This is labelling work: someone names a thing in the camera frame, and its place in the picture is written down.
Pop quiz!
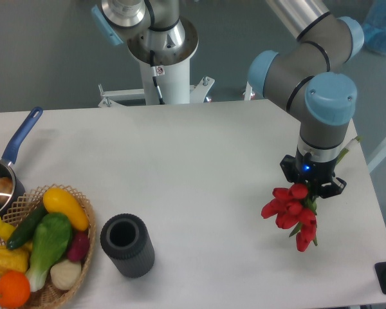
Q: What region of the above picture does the yellow squash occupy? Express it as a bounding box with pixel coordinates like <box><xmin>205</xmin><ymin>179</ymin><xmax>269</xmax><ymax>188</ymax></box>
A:
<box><xmin>42</xmin><ymin>187</ymin><xmax>89</xmax><ymax>232</ymax></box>

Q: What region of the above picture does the dark grey ribbed vase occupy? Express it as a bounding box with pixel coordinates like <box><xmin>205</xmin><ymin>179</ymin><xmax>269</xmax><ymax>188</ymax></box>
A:
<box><xmin>100</xmin><ymin>213</ymin><xmax>155</xmax><ymax>278</ymax></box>

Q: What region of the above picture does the brown bread roll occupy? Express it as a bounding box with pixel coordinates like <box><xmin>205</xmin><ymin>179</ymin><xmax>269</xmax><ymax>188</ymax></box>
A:
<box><xmin>0</xmin><ymin>177</ymin><xmax>13</xmax><ymax>205</ymax></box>

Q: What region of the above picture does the white garlic bulb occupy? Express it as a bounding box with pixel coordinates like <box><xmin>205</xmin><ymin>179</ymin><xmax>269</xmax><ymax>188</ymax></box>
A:
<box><xmin>50</xmin><ymin>259</ymin><xmax>82</xmax><ymax>290</ymax></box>

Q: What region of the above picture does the red tulip bouquet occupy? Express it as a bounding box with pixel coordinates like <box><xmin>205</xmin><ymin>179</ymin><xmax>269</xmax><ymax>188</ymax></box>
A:
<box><xmin>261</xmin><ymin>136</ymin><xmax>362</xmax><ymax>252</ymax></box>

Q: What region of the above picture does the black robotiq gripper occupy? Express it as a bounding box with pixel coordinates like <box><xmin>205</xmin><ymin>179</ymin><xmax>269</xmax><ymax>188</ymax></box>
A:
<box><xmin>280</xmin><ymin>146</ymin><xmax>347</xmax><ymax>198</ymax></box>

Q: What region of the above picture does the green bok choy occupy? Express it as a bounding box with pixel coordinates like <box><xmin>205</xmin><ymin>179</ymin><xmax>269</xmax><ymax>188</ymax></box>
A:
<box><xmin>26</xmin><ymin>212</ymin><xmax>72</xmax><ymax>293</ymax></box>

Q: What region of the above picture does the purple red radish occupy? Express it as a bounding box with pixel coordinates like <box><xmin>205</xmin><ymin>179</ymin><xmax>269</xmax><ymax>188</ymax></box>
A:
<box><xmin>66</xmin><ymin>232</ymin><xmax>90</xmax><ymax>262</ymax></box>

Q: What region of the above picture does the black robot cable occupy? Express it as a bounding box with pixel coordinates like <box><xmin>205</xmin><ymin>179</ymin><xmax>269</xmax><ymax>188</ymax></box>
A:
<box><xmin>149</xmin><ymin>50</ymin><xmax>165</xmax><ymax>106</ymax></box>

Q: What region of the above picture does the orange fruit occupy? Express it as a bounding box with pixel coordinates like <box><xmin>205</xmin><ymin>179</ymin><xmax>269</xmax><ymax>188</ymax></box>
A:
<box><xmin>0</xmin><ymin>271</ymin><xmax>30</xmax><ymax>308</ymax></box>

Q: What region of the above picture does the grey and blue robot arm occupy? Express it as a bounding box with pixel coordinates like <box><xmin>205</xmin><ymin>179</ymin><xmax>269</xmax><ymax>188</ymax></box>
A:
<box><xmin>91</xmin><ymin>1</ymin><xmax>364</xmax><ymax>198</ymax></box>

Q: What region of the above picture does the green cucumber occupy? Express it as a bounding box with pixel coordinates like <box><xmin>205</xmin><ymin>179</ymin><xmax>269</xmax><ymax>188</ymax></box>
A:
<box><xmin>6</xmin><ymin>204</ymin><xmax>48</xmax><ymax>250</ymax></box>

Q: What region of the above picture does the yellow bell pepper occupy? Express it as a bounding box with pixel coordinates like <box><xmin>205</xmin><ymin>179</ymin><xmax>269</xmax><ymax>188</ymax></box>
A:
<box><xmin>0</xmin><ymin>245</ymin><xmax>30</xmax><ymax>277</ymax></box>

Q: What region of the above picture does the blue plastic bag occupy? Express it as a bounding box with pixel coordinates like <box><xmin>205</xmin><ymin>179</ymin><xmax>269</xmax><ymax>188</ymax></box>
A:
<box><xmin>362</xmin><ymin>0</ymin><xmax>386</xmax><ymax>55</ymax></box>

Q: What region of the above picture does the yellow gourd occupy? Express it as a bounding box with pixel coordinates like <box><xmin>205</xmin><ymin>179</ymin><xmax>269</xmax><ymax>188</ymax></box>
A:
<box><xmin>0</xmin><ymin>217</ymin><xmax>33</xmax><ymax>252</ymax></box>

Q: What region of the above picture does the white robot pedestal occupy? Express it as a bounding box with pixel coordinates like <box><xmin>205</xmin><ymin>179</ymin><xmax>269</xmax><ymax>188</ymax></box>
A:
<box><xmin>98</xmin><ymin>17</ymin><xmax>215</xmax><ymax>108</ymax></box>

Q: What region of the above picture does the blue handled saucepan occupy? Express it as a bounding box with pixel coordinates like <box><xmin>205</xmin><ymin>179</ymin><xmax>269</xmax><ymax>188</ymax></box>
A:
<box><xmin>0</xmin><ymin>107</ymin><xmax>43</xmax><ymax>216</ymax></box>

